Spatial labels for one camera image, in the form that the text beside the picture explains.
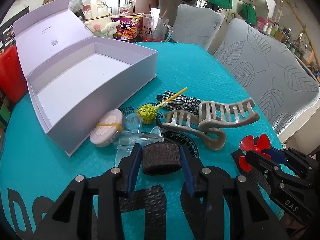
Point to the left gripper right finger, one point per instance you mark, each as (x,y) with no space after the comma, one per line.
(209,190)

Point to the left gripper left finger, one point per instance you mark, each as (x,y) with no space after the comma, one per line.
(70,217)

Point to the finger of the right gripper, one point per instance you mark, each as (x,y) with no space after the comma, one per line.
(276,155)
(269,168)

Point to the red plastic propeller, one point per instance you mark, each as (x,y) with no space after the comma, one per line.
(247,144)

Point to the translucent beige claw clip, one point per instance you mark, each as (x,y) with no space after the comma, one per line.
(212,118)

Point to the pink round compact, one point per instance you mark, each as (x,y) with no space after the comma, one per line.
(108,129)

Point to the black foam hair roller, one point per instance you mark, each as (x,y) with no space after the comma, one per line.
(161,158)

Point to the black banana hair clip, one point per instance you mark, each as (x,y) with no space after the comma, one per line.
(178,138)

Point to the near grey leaf chair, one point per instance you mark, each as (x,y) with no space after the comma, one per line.
(269,72)

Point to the grey leaf chair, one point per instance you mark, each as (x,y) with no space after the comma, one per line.
(269,72)
(196,25)

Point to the black white gingham bow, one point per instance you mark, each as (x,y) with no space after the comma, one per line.
(181,102)

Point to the yellow-green wrapped lollipop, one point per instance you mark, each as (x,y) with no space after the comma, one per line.
(148,112)

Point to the lilac open gift box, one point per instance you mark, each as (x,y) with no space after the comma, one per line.
(74,77)

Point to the green tote bag lower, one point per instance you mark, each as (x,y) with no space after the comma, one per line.
(249,14)

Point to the red plastic canister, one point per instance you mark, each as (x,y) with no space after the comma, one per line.
(13,81)

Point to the far grey leaf chair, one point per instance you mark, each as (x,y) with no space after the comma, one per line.
(196,25)

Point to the glass mug with straw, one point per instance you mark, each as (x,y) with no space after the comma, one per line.
(156,29)

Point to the black snack package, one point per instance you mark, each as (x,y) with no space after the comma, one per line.
(7,35)

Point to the purple instant noodle cup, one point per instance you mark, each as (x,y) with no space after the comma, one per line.
(129,27)

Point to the white cartoon dog pot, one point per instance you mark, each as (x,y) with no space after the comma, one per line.
(98,19)

